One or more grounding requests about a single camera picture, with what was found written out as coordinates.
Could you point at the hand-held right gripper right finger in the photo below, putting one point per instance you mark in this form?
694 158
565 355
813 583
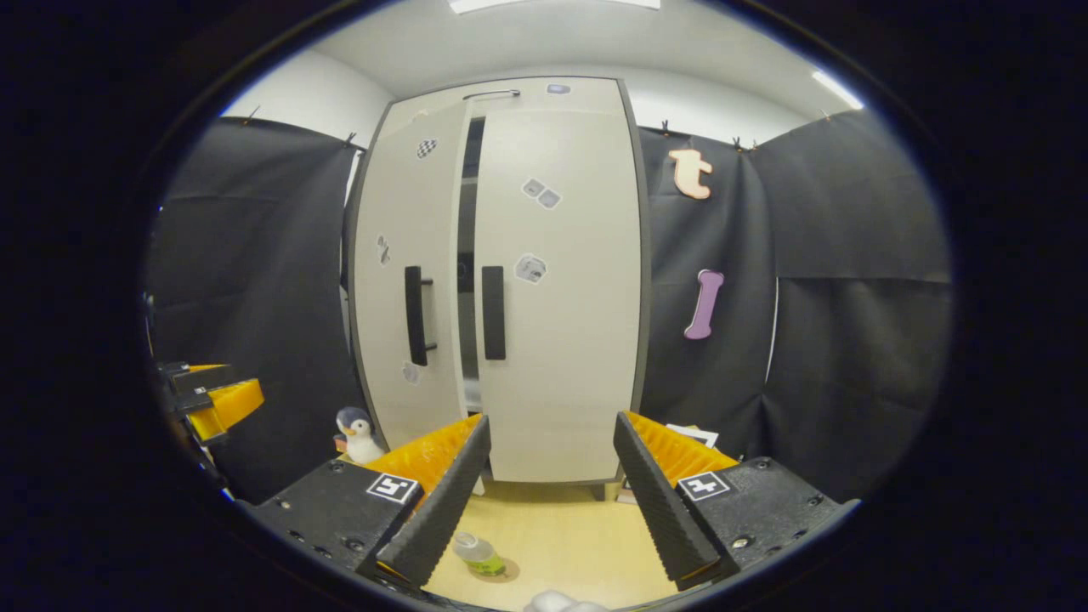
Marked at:
659 501

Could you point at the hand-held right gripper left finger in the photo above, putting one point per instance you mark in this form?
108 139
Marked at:
446 497

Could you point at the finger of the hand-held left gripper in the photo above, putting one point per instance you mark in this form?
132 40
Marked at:
229 404

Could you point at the green label bottle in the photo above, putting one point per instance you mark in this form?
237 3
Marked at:
478 554

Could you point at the round brown coaster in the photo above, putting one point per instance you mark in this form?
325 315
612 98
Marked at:
511 571

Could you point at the white cabinet door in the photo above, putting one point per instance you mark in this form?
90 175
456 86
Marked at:
408 221
569 357

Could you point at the white cabinet with grey interior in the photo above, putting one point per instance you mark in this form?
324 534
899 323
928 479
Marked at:
467 221

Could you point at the white cabinet drawer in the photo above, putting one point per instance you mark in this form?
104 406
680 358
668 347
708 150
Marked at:
578 93

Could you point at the penguin plush toy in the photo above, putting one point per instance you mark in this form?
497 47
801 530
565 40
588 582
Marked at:
359 440

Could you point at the large ceiling light panel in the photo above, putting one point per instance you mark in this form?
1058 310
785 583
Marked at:
552 4

